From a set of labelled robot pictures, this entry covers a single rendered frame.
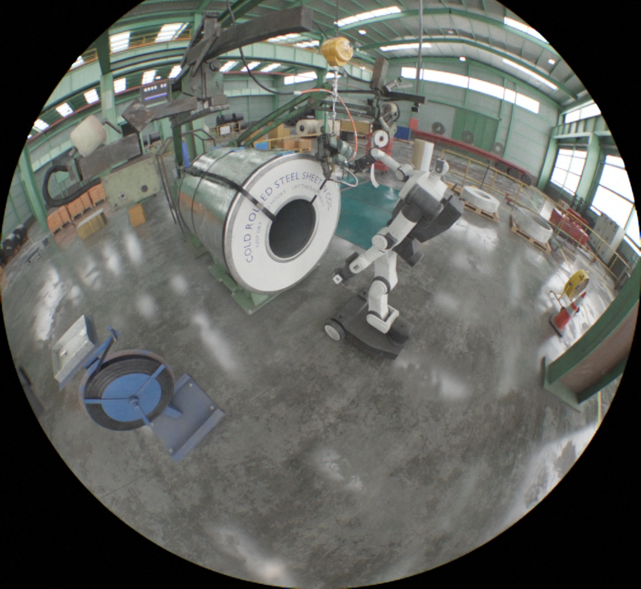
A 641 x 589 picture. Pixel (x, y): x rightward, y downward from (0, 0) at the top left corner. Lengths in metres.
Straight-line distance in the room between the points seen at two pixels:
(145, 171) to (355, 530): 2.12
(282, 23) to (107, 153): 0.59
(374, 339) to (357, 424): 0.68
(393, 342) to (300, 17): 1.83
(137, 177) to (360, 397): 1.78
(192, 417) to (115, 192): 1.59
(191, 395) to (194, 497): 0.86
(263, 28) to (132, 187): 0.57
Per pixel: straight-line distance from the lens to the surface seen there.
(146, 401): 1.46
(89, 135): 0.76
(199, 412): 1.85
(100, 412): 1.41
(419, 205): 0.88
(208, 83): 0.88
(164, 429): 2.00
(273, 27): 0.60
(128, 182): 0.76
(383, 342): 1.74
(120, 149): 0.78
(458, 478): 1.99
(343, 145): 1.58
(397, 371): 1.86
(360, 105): 2.14
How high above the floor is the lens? 1.63
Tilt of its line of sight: 41 degrees down
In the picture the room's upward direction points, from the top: 2 degrees clockwise
